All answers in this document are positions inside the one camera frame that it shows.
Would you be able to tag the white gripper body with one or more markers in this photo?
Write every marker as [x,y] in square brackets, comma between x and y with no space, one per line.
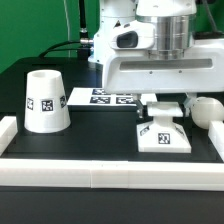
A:
[162,56]

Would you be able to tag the white lamp base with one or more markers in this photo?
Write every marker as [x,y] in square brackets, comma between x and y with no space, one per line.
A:
[162,135]

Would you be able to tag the white front fence wall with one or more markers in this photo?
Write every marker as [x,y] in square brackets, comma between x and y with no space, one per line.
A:
[112,174]

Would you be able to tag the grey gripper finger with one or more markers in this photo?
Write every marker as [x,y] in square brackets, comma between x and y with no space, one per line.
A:
[188,102]
[140,106]

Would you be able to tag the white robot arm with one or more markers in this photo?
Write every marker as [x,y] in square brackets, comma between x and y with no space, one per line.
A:
[115,13]

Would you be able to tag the white marker sheet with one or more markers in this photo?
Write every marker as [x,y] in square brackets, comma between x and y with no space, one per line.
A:
[98,97]

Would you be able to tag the white lamp shade cone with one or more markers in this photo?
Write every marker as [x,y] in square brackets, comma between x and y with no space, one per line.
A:
[46,109]

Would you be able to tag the white lamp bulb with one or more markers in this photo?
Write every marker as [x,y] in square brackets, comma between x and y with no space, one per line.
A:
[205,109]

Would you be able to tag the white left fence wall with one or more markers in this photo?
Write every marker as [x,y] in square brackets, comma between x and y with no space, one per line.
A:
[8,130]

